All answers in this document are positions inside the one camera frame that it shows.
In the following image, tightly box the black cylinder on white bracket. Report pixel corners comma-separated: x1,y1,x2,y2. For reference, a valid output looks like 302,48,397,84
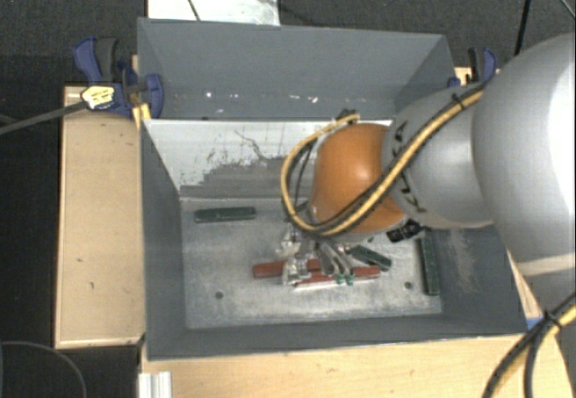
385,220,425,245

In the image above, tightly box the grey metal bin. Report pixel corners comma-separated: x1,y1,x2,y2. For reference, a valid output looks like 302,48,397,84
136,16,528,361

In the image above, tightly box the dark green flat block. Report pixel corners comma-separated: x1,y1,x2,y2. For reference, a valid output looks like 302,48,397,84
349,244,393,272
415,234,442,297
193,205,258,224

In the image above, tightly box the red-brown flat block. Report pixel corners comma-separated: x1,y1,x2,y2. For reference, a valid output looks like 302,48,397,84
291,265,383,291
251,258,292,280

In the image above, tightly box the pale wood flat board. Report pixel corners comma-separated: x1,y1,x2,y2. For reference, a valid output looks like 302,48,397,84
53,85,148,350

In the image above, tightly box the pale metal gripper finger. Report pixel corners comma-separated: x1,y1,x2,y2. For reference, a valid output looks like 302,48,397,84
276,230,302,260
280,258,310,286

